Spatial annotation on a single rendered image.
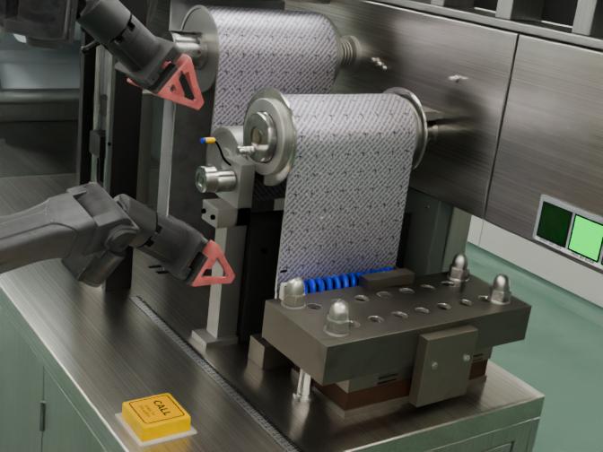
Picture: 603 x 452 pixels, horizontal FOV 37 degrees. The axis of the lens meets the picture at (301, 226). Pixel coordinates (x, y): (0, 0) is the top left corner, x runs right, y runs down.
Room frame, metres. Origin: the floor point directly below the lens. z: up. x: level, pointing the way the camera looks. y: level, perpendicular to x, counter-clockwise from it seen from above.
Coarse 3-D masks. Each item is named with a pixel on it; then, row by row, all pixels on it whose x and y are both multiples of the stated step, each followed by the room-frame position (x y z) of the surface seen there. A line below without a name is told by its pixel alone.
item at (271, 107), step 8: (256, 104) 1.33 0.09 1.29; (264, 104) 1.31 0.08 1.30; (272, 104) 1.29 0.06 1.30; (408, 104) 1.43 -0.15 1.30; (248, 112) 1.34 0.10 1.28; (272, 112) 1.29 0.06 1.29; (280, 112) 1.28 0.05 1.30; (280, 120) 1.27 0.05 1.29; (416, 120) 1.42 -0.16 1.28; (280, 128) 1.27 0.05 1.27; (416, 128) 1.41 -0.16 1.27; (280, 136) 1.27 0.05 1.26; (416, 136) 1.41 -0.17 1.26; (280, 144) 1.26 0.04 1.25; (280, 152) 1.26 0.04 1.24; (272, 160) 1.28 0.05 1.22; (280, 160) 1.26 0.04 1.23; (256, 168) 1.31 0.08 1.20; (264, 168) 1.29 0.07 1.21; (272, 168) 1.28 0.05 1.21; (280, 168) 1.27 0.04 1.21
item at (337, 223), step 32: (288, 192) 1.26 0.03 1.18; (320, 192) 1.30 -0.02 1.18; (352, 192) 1.33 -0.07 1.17; (384, 192) 1.37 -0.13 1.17; (288, 224) 1.27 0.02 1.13; (320, 224) 1.30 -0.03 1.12; (352, 224) 1.34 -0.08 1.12; (384, 224) 1.38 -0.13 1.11; (288, 256) 1.27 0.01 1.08; (320, 256) 1.31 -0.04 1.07; (352, 256) 1.34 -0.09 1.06; (384, 256) 1.38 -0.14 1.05
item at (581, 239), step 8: (576, 216) 1.22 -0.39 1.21; (576, 224) 1.22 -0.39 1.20; (584, 224) 1.21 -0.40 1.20; (592, 224) 1.20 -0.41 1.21; (576, 232) 1.22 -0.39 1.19; (584, 232) 1.21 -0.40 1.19; (592, 232) 1.20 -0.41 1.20; (600, 232) 1.19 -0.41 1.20; (576, 240) 1.22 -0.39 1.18; (584, 240) 1.21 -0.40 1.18; (592, 240) 1.19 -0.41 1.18; (600, 240) 1.18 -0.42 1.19; (576, 248) 1.21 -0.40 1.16; (584, 248) 1.20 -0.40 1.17; (592, 248) 1.19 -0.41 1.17; (592, 256) 1.19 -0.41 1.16
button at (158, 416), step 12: (156, 396) 1.07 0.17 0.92; (168, 396) 1.08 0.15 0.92; (132, 408) 1.04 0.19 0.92; (144, 408) 1.04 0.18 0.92; (156, 408) 1.04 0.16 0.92; (168, 408) 1.05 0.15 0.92; (180, 408) 1.05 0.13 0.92; (132, 420) 1.02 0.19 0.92; (144, 420) 1.01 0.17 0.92; (156, 420) 1.02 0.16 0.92; (168, 420) 1.02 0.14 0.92; (180, 420) 1.03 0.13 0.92; (144, 432) 1.00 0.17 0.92; (156, 432) 1.01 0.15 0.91; (168, 432) 1.02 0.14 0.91; (180, 432) 1.03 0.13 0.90
